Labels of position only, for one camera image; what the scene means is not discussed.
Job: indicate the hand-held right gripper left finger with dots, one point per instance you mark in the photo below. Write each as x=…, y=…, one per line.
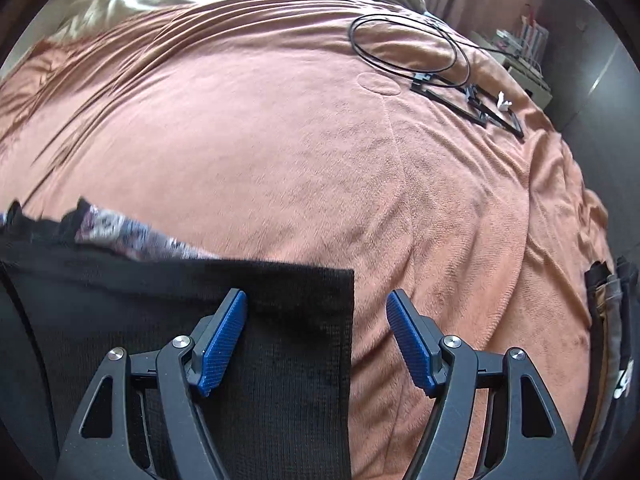
x=225, y=345

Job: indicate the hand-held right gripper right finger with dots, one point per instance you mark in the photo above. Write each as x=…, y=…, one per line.
x=412, y=345

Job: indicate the black knit t-shirt patterned trim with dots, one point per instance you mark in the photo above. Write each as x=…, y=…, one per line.
x=290, y=360

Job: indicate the stack of dark clothes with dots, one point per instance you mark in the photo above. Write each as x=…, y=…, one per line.
x=617, y=320

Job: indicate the orange fleece blanket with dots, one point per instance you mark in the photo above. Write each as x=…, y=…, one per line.
x=300, y=160

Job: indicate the white paper scrap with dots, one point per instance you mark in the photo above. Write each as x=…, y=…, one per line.
x=502, y=102

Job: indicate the white bedside cabinet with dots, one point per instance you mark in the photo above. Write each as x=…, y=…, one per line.
x=525, y=67

